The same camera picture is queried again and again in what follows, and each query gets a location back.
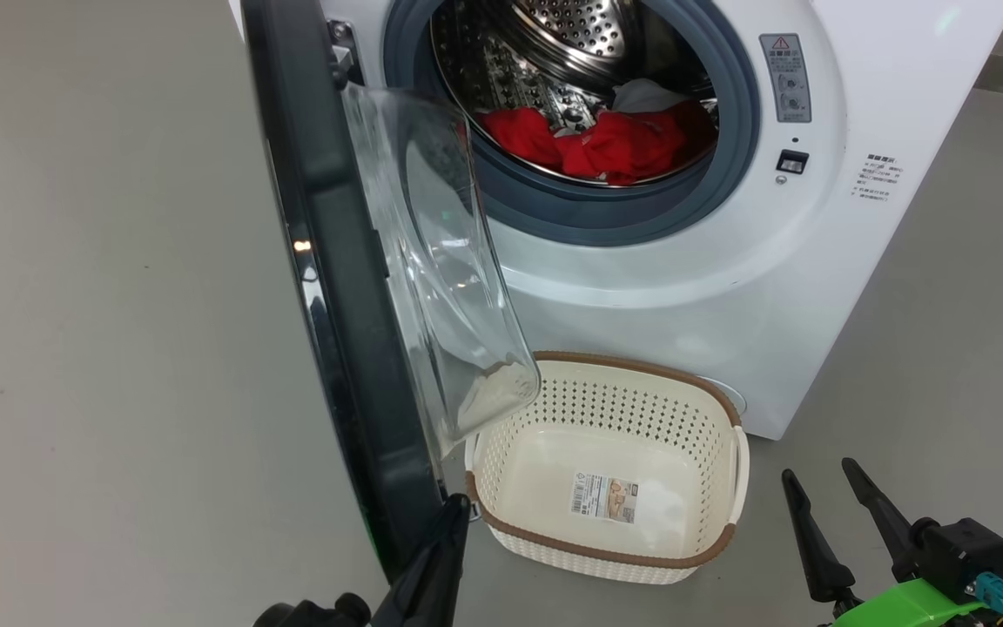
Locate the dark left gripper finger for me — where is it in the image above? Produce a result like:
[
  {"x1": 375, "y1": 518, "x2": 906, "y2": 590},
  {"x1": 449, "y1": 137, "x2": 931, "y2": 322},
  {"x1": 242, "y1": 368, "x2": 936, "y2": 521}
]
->
[{"x1": 371, "y1": 495, "x2": 472, "y2": 627}]

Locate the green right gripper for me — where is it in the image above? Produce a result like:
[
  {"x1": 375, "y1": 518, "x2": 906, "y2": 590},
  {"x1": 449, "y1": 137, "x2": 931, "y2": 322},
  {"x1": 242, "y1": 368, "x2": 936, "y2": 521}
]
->
[{"x1": 781, "y1": 458, "x2": 987, "y2": 627}]

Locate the black round glass washer door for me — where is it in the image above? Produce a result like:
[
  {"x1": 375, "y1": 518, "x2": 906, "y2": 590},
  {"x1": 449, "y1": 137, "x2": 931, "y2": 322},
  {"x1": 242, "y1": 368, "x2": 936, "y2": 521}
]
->
[{"x1": 240, "y1": 0, "x2": 542, "y2": 584}]

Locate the cream perforated laundry basket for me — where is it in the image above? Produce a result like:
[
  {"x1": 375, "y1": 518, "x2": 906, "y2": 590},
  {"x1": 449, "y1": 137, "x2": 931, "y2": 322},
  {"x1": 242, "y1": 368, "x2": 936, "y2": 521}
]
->
[{"x1": 464, "y1": 351, "x2": 751, "y2": 584}]

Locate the white front-load washing machine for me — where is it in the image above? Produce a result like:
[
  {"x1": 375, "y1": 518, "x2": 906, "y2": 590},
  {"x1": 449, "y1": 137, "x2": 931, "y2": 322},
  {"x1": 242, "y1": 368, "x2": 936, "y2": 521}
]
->
[{"x1": 227, "y1": 0, "x2": 1003, "y2": 441}]

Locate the paper product label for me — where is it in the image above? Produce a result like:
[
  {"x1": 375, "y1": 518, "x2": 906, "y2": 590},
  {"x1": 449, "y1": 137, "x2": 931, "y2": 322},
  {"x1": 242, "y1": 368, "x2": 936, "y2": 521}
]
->
[{"x1": 571, "y1": 471, "x2": 639, "y2": 524}]

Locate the grey warning sticker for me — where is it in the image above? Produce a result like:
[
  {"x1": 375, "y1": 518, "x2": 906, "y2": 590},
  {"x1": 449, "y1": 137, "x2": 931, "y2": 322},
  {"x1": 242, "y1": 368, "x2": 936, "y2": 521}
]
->
[{"x1": 759, "y1": 33, "x2": 813, "y2": 124}]

